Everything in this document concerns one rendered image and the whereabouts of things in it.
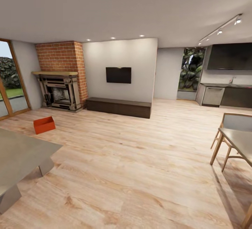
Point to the breakfast table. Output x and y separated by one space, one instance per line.
242 142

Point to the fixed window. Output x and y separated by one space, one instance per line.
191 71

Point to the wood fireplace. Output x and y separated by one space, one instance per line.
60 92

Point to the wall mounted tv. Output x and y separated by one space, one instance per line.
118 74

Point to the coffee table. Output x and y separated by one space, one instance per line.
19 155

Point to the storage box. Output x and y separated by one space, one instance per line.
44 125

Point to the dishwasher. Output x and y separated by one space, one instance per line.
212 96

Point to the door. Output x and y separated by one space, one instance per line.
13 97

